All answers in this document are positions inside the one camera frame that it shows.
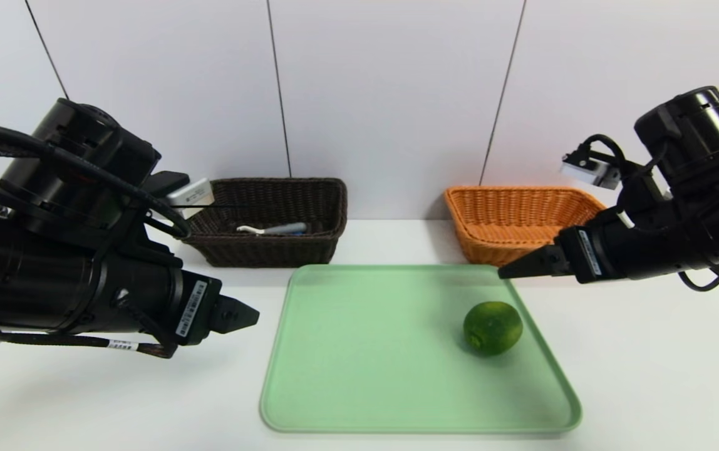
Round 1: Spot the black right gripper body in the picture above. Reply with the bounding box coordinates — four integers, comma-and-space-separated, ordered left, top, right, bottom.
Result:
554, 207, 671, 284

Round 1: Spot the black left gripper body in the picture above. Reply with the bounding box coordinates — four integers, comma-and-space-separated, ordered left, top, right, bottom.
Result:
92, 242, 222, 346

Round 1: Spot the green citrus fruit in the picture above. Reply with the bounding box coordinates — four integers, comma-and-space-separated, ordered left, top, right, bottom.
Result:
463, 301, 524, 358

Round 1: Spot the grey handled white peeler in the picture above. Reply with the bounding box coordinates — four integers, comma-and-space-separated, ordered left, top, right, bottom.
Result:
236, 222, 308, 237

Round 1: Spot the orange wicker basket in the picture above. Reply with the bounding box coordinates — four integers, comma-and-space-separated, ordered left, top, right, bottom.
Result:
444, 185, 608, 269

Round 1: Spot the dark brown wicker basket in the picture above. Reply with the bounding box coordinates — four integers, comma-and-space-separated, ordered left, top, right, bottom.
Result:
181, 177, 348, 268

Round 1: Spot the light green plastic tray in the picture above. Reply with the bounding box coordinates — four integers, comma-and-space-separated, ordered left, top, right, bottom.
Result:
260, 264, 583, 434

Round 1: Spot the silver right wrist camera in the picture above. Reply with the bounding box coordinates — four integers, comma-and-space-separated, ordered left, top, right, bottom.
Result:
561, 152, 623, 190

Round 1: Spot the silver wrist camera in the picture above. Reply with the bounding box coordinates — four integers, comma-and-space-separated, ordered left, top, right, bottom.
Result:
561, 152, 623, 190
165, 177, 215, 220

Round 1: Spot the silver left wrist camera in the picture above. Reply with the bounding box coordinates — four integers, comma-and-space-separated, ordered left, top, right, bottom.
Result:
165, 177, 215, 220

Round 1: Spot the braided cable with white labels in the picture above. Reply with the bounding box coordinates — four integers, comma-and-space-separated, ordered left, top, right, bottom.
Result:
0, 324, 180, 360

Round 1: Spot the black left wrist camera cable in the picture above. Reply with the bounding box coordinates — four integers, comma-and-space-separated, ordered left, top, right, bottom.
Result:
0, 119, 251, 241

